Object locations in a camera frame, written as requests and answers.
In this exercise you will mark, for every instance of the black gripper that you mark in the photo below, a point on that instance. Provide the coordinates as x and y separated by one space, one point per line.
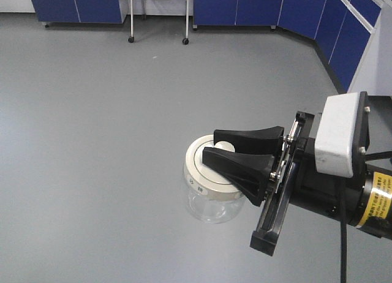
296 180

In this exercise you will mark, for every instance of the glass jar with white lid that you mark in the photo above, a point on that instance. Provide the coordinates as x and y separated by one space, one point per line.
207 195

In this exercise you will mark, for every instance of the black robot arm with label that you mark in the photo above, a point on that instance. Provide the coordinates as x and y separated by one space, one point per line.
274 170

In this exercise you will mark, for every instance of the blue lab cabinets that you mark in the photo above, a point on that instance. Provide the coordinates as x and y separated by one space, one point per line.
346 33

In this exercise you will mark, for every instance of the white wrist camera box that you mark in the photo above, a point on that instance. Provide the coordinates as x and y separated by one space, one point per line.
341 139

